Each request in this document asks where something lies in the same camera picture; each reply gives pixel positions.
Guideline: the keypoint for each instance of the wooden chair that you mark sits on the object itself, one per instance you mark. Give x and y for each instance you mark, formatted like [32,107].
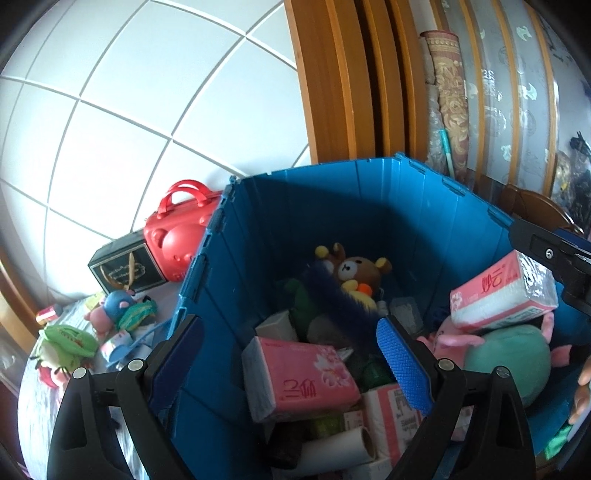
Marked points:
[531,203]

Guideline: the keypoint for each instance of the small white box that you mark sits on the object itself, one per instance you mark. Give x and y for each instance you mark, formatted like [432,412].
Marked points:
[277,326]

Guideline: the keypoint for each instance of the blue plastic hanger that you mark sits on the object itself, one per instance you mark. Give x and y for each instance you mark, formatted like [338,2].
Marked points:
[122,353]

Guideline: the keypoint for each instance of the pig plush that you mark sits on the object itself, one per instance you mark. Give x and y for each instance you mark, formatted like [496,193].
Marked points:
[51,374]
[113,307]

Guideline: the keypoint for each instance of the teal stick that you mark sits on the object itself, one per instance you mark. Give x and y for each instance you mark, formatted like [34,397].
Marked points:
[446,152]

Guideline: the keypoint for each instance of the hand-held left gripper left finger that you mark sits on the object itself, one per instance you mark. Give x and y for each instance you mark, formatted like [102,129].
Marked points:
[182,353]

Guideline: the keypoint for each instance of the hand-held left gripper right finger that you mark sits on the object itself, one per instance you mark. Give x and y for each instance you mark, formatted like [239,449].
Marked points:
[401,364]

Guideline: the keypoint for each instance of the wooden door frame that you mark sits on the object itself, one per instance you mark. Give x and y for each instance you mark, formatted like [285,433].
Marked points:
[332,92]

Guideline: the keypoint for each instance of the pig plush in blue shirt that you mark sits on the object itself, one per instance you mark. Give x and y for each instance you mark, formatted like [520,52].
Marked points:
[113,307]

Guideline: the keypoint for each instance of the green diaper packet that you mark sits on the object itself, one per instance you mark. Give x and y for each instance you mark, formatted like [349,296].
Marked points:
[136,314]

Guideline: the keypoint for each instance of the clear plastic packet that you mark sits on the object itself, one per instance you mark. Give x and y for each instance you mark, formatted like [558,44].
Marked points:
[406,314]

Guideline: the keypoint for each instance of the blue plastic crate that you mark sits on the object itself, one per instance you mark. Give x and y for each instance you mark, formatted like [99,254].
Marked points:
[286,221]

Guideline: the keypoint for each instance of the person's right hand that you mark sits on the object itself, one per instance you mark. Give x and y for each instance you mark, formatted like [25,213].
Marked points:
[582,392]

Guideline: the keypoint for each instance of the red bear-face toy case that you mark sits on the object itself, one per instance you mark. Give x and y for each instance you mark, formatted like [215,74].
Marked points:
[180,244]

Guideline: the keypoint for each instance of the green bottle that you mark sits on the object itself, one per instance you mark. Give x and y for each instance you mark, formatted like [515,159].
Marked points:
[374,371]

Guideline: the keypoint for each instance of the brown bear plush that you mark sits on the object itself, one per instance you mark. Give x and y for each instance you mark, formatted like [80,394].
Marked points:
[359,273]

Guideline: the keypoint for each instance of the black gift bag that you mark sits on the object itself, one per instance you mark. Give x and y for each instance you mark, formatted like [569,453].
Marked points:
[115,272]

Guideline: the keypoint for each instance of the white lint roller refill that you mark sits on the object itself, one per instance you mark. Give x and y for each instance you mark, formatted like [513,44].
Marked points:
[332,447]

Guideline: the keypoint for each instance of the pastel sanitary pad packet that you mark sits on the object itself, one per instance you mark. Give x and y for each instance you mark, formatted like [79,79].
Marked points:
[115,344]

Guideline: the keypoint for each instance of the pink and white packet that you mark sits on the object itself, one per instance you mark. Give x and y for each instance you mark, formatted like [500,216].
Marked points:
[388,415]

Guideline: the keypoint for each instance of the pink flowered tissue packet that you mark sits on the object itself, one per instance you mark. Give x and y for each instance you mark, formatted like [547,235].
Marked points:
[300,374]

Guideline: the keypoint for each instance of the green plush toy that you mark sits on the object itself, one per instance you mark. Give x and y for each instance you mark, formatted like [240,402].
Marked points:
[69,341]

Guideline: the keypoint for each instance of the pink snack can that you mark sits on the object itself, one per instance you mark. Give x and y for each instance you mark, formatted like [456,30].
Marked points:
[46,315]

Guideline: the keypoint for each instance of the teal and pink plush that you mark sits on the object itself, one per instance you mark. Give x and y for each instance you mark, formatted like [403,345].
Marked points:
[508,364]

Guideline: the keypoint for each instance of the frosted glass door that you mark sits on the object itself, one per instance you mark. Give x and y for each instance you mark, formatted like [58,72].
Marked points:
[508,92]

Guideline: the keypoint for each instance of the dark green plush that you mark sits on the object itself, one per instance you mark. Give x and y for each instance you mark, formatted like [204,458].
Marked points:
[302,302]

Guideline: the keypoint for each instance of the rolled patterned carpet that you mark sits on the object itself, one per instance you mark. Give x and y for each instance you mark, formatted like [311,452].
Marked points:
[450,92]

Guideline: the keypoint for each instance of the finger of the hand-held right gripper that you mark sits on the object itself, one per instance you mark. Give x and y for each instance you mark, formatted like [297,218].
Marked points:
[579,290]
[545,247]

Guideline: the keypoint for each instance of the cloth covered desktop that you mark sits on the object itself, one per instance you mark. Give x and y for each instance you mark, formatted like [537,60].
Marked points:
[39,415]

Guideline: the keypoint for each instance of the dark blue fluffy strip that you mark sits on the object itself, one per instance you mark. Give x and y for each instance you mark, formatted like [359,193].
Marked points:
[332,297]

